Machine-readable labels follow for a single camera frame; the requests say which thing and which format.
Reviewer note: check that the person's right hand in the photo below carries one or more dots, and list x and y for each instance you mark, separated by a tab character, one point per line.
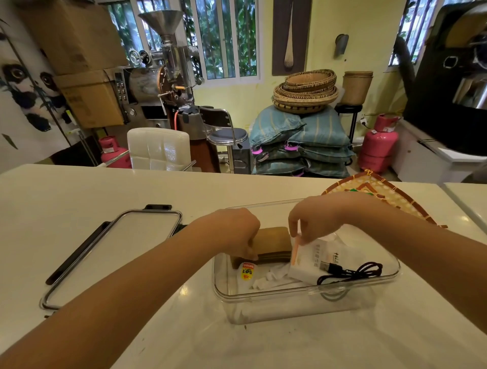
323	216

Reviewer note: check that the person's left hand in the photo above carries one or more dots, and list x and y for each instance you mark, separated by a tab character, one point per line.
228	232

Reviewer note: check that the stack of brown cardboard cards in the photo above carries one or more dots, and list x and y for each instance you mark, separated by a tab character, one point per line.
274	243

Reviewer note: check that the white boxed power bank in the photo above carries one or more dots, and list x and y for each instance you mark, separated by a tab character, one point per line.
312	262

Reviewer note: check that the clear plastic storage box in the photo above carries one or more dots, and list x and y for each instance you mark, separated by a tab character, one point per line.
304	304

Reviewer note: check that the clear lid with black latches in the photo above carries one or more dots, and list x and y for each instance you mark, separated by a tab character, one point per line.
125	243

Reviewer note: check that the person's right forearm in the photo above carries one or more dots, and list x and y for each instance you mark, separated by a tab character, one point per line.
426	258

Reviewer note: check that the person's left forearm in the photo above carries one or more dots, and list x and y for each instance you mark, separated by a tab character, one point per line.
114	300

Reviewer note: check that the small brown cardboard box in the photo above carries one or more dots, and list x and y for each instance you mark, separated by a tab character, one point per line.
91	102

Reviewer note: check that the large brown cardboard box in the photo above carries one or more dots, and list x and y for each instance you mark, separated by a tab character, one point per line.
72	34

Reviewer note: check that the fan-shaped woven bamboo tray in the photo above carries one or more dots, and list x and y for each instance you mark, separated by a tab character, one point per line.
380	190

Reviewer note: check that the brown wooden stand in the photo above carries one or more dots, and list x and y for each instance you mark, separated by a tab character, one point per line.
205	156

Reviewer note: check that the stack of teal striped sacks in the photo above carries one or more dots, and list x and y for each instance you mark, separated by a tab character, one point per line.
315	131

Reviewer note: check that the pink gas cylinder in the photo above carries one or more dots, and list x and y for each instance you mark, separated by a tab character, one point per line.
112	154
376	146

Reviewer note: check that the chrome bar stool black seat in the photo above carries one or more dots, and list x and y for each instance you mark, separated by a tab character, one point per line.
227	136

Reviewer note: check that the white padded chair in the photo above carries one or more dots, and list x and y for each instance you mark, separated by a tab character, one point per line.
159	150

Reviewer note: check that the white low cabinet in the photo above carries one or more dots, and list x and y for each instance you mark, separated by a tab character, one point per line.
414	159

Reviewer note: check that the black round stool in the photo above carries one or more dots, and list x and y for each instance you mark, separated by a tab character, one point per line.
348	108

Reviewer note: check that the steel chaff collector drum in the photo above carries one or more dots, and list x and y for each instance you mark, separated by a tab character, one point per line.
190	123

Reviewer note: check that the stack of shallow woven baskets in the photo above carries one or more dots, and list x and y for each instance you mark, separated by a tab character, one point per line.
304	95

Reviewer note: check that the tall woven basket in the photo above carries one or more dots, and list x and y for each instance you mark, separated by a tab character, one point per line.
355	89

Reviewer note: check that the large black coffee roaster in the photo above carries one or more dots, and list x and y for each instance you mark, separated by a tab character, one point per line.
437	114

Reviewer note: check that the small steel coffee roaster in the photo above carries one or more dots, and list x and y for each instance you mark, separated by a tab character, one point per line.
146	85

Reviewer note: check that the white framed barred window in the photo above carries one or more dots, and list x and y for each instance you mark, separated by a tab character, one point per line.
220	38

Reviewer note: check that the dark barred side window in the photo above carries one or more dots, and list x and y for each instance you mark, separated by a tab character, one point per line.
411	30

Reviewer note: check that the white wall plug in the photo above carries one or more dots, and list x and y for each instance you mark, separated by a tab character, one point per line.
363	122

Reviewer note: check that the grey wall lamp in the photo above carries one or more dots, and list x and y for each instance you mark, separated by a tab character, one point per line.
341	43

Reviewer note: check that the brown spoon wall picture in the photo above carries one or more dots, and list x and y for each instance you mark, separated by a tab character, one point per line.
291	38

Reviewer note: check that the panda bamboo wall painting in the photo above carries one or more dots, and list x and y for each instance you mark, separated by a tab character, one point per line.
23	95

